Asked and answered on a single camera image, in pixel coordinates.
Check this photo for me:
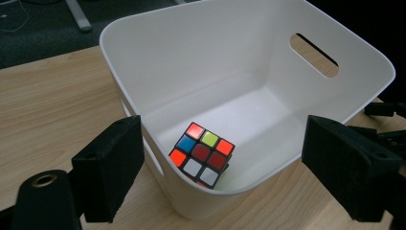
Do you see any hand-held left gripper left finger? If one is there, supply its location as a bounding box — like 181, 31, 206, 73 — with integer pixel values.
71, 115, 146, 224

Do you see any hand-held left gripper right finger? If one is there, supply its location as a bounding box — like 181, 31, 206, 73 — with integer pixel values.
301, 115, 406, 223

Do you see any colourful puzzle cube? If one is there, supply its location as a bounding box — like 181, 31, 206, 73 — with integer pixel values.
169, 121, 237, 190

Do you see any white plastic basket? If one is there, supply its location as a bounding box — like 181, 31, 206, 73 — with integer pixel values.
99, 0, 396, 220

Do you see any grey metal stand leg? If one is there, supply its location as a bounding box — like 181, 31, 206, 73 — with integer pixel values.
64, 0, 94, 34

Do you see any thin white cable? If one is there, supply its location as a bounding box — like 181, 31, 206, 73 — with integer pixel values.
0, 0, 31, 34

